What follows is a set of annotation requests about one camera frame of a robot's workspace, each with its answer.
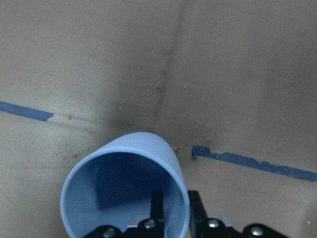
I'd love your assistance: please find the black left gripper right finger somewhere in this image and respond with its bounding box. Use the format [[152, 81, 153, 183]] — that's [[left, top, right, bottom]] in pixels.
[[188, 190, 208, 238]]

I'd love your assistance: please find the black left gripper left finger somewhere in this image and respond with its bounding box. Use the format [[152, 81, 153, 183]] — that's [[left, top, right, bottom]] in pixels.
[[150, 190, 164, 222]]

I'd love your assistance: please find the light blue plastic cup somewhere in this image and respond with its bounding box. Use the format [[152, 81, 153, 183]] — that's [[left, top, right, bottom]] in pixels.
[[60, 132, 190, 238]]

